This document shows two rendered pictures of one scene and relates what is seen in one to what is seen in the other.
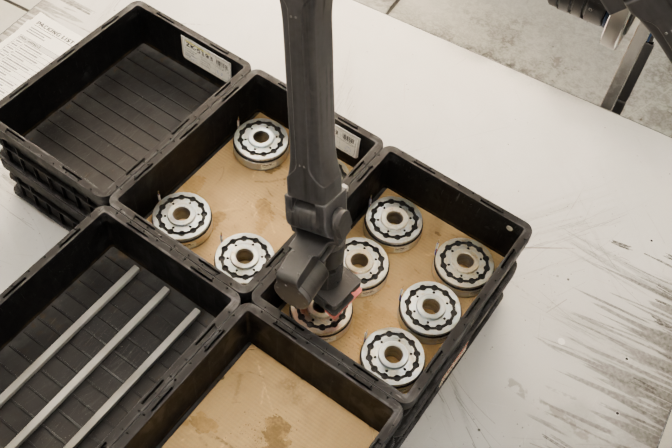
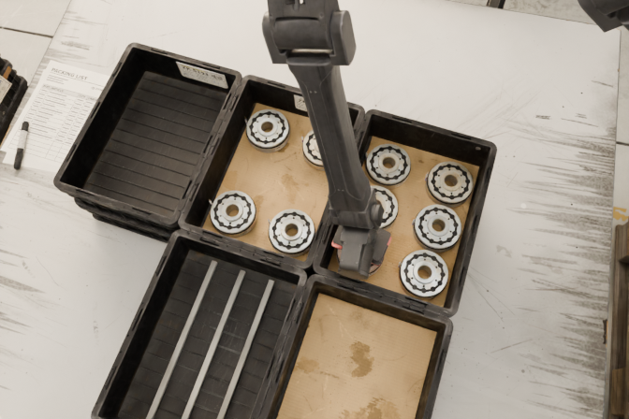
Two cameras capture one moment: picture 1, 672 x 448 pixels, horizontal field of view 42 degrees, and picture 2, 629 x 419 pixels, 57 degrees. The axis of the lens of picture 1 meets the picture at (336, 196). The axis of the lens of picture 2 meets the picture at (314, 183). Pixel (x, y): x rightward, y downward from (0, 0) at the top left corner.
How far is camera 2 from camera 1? 0.41 m
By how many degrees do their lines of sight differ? 14
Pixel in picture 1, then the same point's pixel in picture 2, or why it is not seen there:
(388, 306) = (405, 231)
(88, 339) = (201, 328)
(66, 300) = (173, 303)
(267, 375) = (339, 313)
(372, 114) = not seen: hidden behind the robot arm
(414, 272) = (415, 198)
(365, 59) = not seen: hidden behind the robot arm
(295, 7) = (314, 84)
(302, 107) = (333, 152)
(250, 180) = (270, 162)
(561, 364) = (528, 223)
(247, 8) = (208, 6)
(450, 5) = not seen: outside the picture
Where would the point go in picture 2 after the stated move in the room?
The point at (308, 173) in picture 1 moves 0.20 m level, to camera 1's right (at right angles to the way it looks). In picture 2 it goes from (347, 194) to (466, 169)
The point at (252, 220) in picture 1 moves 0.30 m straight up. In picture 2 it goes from (284, 195) to (270, 136)
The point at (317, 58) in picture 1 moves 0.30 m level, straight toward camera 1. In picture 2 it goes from (339, 115) to (405, 323)
